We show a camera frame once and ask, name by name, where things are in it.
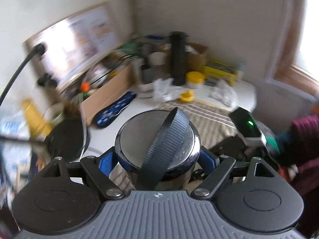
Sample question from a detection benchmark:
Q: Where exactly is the crumpled tissue near charger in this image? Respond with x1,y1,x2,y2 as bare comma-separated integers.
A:
153,78,182,103

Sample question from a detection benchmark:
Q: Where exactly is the framed baby photo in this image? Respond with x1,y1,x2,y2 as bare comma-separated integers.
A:
24,2,124,93

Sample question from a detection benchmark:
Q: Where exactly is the orange cap green bottle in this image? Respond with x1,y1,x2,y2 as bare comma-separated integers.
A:
80,82,90,100

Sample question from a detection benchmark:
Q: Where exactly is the black tall thermos bottle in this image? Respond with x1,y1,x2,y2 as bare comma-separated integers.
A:
169,31,187,86

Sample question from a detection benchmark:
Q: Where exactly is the stainless steel thermos container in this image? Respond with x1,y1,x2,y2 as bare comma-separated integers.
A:
115,107,201,190

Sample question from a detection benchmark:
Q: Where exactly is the white ceramic cup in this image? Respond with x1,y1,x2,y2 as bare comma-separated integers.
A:
43,103,64,127

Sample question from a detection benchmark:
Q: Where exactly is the yellow rubber duck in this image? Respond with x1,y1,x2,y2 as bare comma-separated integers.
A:
179,90,195,103

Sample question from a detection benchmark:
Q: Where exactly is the striped beige table towel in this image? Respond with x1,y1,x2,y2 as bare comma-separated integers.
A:
109,99,240,189

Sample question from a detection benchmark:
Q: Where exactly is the wet wipes plastic pack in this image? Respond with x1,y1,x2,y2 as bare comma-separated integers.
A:
0,109,28,155

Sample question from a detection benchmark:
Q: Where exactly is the crumpled tissue near tin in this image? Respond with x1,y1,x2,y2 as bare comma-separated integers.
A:
210,79,238,107

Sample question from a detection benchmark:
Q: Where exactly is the yellow cylindrical canister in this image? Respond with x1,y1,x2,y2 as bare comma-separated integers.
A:
21,99,52,140

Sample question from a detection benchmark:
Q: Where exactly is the black thermos carry strap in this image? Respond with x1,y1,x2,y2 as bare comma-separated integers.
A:
137,106,190,189

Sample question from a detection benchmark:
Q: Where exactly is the blue dotted power strip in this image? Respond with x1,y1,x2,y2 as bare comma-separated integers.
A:
92,91,137,128

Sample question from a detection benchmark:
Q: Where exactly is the yellow lid cream jar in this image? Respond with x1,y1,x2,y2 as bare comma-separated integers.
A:
186,71,205,89

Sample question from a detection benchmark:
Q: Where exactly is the black charger adapter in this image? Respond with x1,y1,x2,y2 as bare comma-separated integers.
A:
141,65,155,84

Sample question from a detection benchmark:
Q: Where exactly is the clear jar white lid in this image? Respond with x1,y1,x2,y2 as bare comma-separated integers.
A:
148,52,166,67

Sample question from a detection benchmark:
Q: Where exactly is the long cardboard box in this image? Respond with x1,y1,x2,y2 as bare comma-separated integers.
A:
80,63,134,126

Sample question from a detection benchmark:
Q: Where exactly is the yellow tin box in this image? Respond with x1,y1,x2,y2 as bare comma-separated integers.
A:
201,59,243,86

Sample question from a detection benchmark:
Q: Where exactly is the small cardboard box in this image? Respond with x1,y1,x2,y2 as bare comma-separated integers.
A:
186,42,208,72

